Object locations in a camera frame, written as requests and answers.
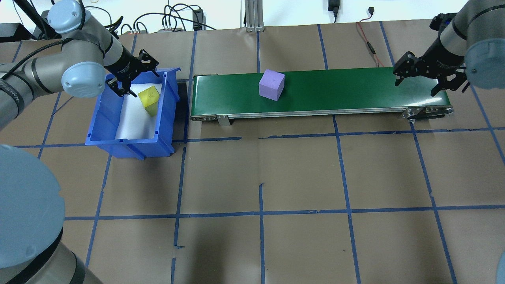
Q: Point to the yellow foam block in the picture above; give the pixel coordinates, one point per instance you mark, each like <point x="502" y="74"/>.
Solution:
<point x="149" y="98"/>

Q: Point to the purple foam block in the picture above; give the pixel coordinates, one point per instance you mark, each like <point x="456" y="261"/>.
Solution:
<point x="271" y="85"/>

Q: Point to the white foam pad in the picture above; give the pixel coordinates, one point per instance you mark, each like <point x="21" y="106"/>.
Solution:
<point x="134" y="122"/>

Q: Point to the green conveyor belt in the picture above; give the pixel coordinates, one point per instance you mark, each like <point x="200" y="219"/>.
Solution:
<point x="355" y="90"/>

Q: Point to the black power adapter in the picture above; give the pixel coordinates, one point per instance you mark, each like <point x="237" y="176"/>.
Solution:
<point x="334" y="6"/>
<point x="197" y="19"/>

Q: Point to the blue plastic storage bin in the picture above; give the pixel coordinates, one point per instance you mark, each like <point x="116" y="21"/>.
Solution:
<point x="158" y="142"/>

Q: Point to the white side table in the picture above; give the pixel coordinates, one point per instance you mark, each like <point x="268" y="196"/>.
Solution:
<point x="292" y="12"/>

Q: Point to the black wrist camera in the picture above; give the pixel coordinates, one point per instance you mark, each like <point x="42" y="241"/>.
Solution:
<point x="441" y="21"/>

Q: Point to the aluminium profile post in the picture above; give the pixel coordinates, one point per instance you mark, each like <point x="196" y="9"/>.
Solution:
<point x="254" y="15"/>

